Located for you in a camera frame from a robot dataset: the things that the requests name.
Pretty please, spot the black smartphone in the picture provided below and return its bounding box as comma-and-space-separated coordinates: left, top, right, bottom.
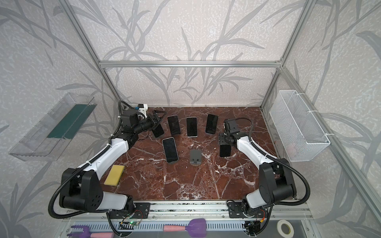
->
167, 115, 181, 136
205, 114, 218, 134
219, 144, 232, 158
152, 124, 164, 138

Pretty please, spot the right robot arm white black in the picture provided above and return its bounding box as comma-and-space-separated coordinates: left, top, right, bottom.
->
218, 119, 297, 213

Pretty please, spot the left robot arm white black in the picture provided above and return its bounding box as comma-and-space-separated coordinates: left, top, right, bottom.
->
48, 109, 167, 218

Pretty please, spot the grey front phone stand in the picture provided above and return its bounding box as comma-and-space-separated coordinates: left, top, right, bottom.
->
189, 149, 202, 166

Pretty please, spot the smartphone on white stand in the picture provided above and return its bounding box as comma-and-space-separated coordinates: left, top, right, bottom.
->
186, 117, 197, 138

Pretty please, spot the large smartphone silver edge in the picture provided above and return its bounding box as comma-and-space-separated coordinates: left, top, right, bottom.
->
162, 137, 179, 163

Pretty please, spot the yellow sponge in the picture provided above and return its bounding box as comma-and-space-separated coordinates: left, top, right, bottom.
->
104, 165, 125, 186

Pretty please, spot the purple pink toy spatula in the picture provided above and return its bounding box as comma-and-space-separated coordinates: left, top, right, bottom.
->
163, 218, 207, 238

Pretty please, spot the white tape roll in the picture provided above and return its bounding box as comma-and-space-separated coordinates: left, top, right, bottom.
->
276, 219, 295, 238

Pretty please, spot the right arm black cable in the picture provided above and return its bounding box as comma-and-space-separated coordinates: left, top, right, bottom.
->
235, 117, 311, 206

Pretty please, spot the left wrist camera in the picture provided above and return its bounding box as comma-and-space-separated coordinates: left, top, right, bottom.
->
136, 104, 148, 117

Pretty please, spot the white wire mesh basket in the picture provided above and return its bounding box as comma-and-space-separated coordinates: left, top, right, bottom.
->
270, 90, 330, 162

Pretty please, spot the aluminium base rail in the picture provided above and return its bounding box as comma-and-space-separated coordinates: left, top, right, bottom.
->
63, 200, 313, 222

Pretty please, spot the clear plastic wall shelf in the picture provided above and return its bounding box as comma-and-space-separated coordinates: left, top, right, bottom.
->
9, 93, 97, 162

